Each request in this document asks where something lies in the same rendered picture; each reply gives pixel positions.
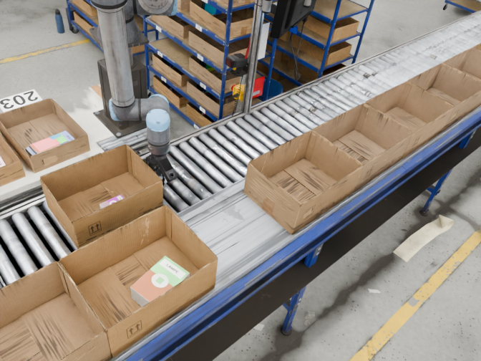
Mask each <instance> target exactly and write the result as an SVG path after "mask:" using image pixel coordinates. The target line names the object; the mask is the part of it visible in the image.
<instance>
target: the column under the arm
mask: <svg viewBox="0 0 481 361"><path fill-rule="evenodd" d="M132 58H133V65H132V66H131V73H132V86H133V92H134V96H135V99H148V96H147V69H146V66H145V65H144V64H143V63H141V62H140V61H139V60H137V59H136V58H135V57H133V56H132ZM97 66H98V71H99V81H100V87H101V93H102V102H103V108H104V109H103V110H99V111H96V112H93V115H94V116H95V117H96V118H97V119H98V120H99V121H100V122H101V123H102V124H103V125H104V126H105V127H106V128H107V129H108V130H109V131H110V132H111V133H112V134H113V135H114V136H115V137H116V138H117V139H118V138H121V137H124V136H126V135H129V134H131V133H135V132H137V131H139V130H142V129H145V128H146V127H147V124H146V120H124V121H119V120H113V119H112V117H111V115H110V106H109V103H110V99H112V94H111V89H110V82H109V77H108V73H107V65H106V61H105V59H100V60H98V61H97Z"/></svg>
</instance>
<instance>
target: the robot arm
mask: <svg viewBox="0 0 481 361"><path fill-rule="evenodd" d="M90 2H91V4H92V5H93V6H94V7H96V8H97V15H98V19H99V25H98V28H97V36H98V38H99V39H100V40H101V41H102V43H103V48H104V53H105V61H106V65H107V73H108V77H109V82H110V89H111V94H112V99H110V103H109V106H110V115H111V117H112V119H113V120H119V121H124V120H146V124H147V143H148V150H149V151H150V152H151V154H150V155H149V156H147V157H146V163H147V162H149V166H150V167H151V168H152V169H153V170H154V171H155V172H156V174H157V175H158V176H159V177H160V178H161V179H162V187H164V186H165V184H166V183H167V182H170V181H173V180H175V179H176V178H177V177H178V175H177V173H176V172H175V170H174V168H173V167H172V165H171V163H170V161H169V160H168V158H167V156H166V155H167V152H169V150H170V106H169V103H168V101H167V99H166V98H165V97H164V96H162V95H151V96H150V97H149V98H148V99H135V96H134V92H133V86H132V73H131V67H130V56H129V49H128V44H129V43H132V42H135V41H136V40H138V38H139V37H140V30H139V28H138V26H137V24H136V21H135V19H134V15H157V16H173V15H175V14H176V12H177V3H178V0H90Z"/></svg>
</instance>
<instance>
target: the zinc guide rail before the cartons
mask: <svg viewBox="0 0 481 361"><path fill-rule="evenodd" d="M245 181H246V177H245V178H243V179H241V180H239V181H237V182H235V183H233V184H232V185H230V186H228V187H226V188H224V189H223V190H221V191H218V192H217V193H214V194H213V195H211V196H209V197H207V198H205V199H203V200H202V201H200V202H198V203H196V204H194V205H192V206H191V207H189V208H186V209H185V210H183V211H181V212H179V213H177V215H178V216H179V217H180V218H181V219H182V220H183V221H184V222H187V221H189V220H191V219H192V218H195V217H196V216H198V215H200V214H202V213H204V212H205V211H207V210H209V209H211V208H212V207H214V206H217V205H218V204H219V203H222V202H224V201H225V200H227V199H229V198H230V197H232V196H234V195H235V194H237V193H240V192H241V191H243V190H244V185H245Z"/></svg>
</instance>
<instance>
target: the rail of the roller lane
mask: <svg viewBox="0 0 481 361"><path fill-rule="evenodd" d="M478 14H481V10H479V11H477V12H475V13H473V14H470V15H468V16H465V17H463V18H461V19H458V20H456V21H453V22H451V23H449V24H446V25H444V26H442V27H439V28H437V29H434V30H432V31H430V32H427V33H425V34H423V35H420V36H418V37H415V38H413V39H410V40H409V41H406V42H403V43H401V44H398V45H397V46H395V47H392V48H389V49H387V50H384V51H383V52H380V53H378V54H375V55H373V56H370V57H368V58H366V59H363V60H361V61H359V62H356V63H354V64H351V65H349V66H347V67H344V68H342V69H339V70H337V71H335V72H332V73H330V74H328V75H325V76H323V77H320V78H318V79H316V80H314V81H311V82H308V83H306V84H304V85H301V86H300V87H297V88H294V89H292V90H289V91H288V92H284V93H283V94H280V95H278V96H275V97H273V98H271V99H269V100H266V101H264V102H261V103H259V104H257V105H254V106H252V107H251V111H250V112H248V113H246V114H250V115H252V113H253V111H254V110H257V111H259V112H260V109H261V108H262V107H266V108H268V106H269V105H270V104H271V103H272V104H275V103H276V102H277V101H278V100H280V101H283V99H284V98H285V97H288V98H290V96H291V95H292V94H295V95H297V93H298V92H299V91H302V92H303V91H304V90H305V89H306V88H309V89H311V87H312V86H313V85H315V86H317V84H318V83H320V82H321V83H323V82H324V81H325V80H328V81H329V80H330V79H331V78H332V77H334V78H336V76H337V75H338V74H340V75H341V74H342V73H343V72H346V73H347V72H348V71H349V70H350V69H351V70H353V69H354V68H355V67H359V66H360V65H361V64H362V65H364V64H365V63H366V62H368V63H369V62H370V61H371V60H373V61H374V60H375V59H376V58H380V56H384V55H385V54H389V53H390V52H394V51H395V50H396V49H397V50H399V48H403V47H404V46H408V44H412V43H413V42H417V40H419V41H420V40H421V39H424V38H425V37H428V36H429V35H433V34H434V33H435V34H436V33H437V32H440V31H441V30H444V29H447V28H448V27H451V26H452V25H455V24H459V23H460V22H462V21H465V20H466V19H469V18H472V17H475V16H476V15H478ZM246 114H245V113H244V112H242V111H240V112H237V113H235V114H233V116H232V115H230V116H228V117H225V118H223V119H221V120H219V121H216V122H213V123H211V124H209V125H206V126H205V127H202V128H199V129H197V130H194V131H192V132H191V133H188V134H185V135H183V136H181V137H180V138H177V139H174V140H171V141H170V147H171V146H175V147H177V148H178V149H179V144H180V143H181V142H182V141H185V142H186V143H187V144H189V140H190V139H191V138H192V137H195V138H197V139H198V138H199V135H200V134H201V133H205V134H206V135H208V132H209V131H210V130H211V129H215V130H216V131H217V129H218V127H219V126H220V125H224V126H225V127H226V125H227V123H228V122H229V121H233V122H234V123H235V120H236V119H237V118H238V117H241V118H242V119H243V118H244V116H245V115H246ZM198 140H199V139H198ZM179 150H180V149H179ZM180 151H181V150H180ZM181 152H182V151H181ZM150 154H151V152H150V151H149V150H147V151H145V152H143V153H140V154H138V155H139V156H140V157H141V158H142V159H143V160H144V161H145V162H146V157H147V156H149V155H150ZM45 200H46V198H45V195H44V194H43V195H41V196H38V197H36V198H33V199H31V200H29V201H26V202H24V203H21V204H19V205H17V206H15V207H12V208H10V209H7V210H5V211H2V212H1V213H0V220H2V219H5V220H7V221H8V222H9V224H10V226H11V227H12V228H14V227H16V226H15V225H14V223H13V221H12V220H11V217H12V216H13V215H14V214H15V213H23V214H24V215H25V217H26V219H27V220H28V221H30V220H31V218H30V216H29V214H28V213H27V211H28V209H29V208H30V207H32V206H38V207H39V208H40V210H41V211H42V213H43V214H45V213H46V211H45V210H44V208H43V202H45Z"/></svg>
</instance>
